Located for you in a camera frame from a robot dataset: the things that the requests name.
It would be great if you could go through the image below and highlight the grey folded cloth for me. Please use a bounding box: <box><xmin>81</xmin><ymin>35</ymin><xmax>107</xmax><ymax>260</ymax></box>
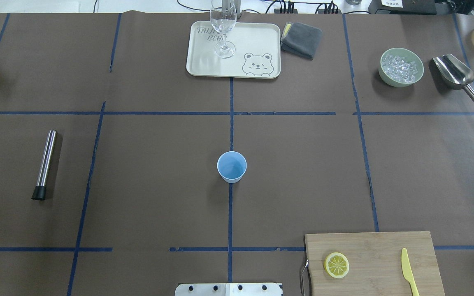
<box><xmin>280</xmin><ymin>22</ymin><xmax>323</xmax><ymax>60</ymax></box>

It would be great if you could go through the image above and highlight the steel ice scoop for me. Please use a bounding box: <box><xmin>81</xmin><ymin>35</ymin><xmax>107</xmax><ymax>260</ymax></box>
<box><xmin>432</xmin><ymin>54</ymin><xmax>474</xmax><ymax>103</ymax></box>

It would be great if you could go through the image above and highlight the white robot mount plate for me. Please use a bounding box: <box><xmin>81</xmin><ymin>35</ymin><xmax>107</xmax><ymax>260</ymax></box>
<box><xmin>174</xmin><ymin>282</ymin><xmax>283</xmax><ymax>296</ymax></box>

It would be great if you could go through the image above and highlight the yellow plastic knife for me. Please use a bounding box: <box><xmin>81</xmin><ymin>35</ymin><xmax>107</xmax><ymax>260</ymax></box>
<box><xmin>401</xmin><ymin>248</ymin><xmax>420</xmax><ymax>296</ymax></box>

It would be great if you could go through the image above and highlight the blue paper cup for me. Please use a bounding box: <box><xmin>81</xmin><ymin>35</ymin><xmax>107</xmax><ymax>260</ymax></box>
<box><xmin>216</xmin><ymin>150</ymin><xmax>248</xmax><ymax>184</ymax></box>

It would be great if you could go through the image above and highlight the steel muddler black tip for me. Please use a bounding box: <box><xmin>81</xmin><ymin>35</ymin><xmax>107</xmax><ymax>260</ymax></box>
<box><xmin>31</xmin><ymin>129</ymin><xmax>58</xmax><ymax>201</ymax></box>

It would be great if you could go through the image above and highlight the black power strip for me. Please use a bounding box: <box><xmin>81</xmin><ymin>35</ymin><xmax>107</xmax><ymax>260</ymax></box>
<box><xmin>272</xmin><ymin>0</ymin><xmax>341</xmax><ymax>14</ymax></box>

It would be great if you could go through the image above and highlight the bamboo cutting board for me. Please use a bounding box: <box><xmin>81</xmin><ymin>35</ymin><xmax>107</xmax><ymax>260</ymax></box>
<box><xmin>300</xmin><ymin>231</ymin><xmax>445</xmax><ymax>296</ymax></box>

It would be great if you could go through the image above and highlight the green bowl of ice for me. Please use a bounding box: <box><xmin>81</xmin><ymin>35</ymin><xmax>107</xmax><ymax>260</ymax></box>
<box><xmin>378</xmin><ymin>48</ymin><xmax>424</xmax><ymax>88</ymax></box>

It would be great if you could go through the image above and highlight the cream bear serving tray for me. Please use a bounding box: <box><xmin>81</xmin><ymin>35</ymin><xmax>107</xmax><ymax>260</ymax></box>
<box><xmin>186</xmin><ymin>21</ymin><xmax>281</xmax><ymax>79</ymax></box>

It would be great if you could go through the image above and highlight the yellow lemon slice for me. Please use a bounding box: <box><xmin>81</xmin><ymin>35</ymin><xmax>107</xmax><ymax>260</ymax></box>
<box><xmin>323</xmin><ymin>252</ymin><xmax>350</xmax><ymax>279</ymax></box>

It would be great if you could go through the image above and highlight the clear wine glass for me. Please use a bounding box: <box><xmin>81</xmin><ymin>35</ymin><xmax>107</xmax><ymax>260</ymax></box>
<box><xmin>209</xmin><ymin>0</ymin><xmax>237</xmax><ymax>59</ymax></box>

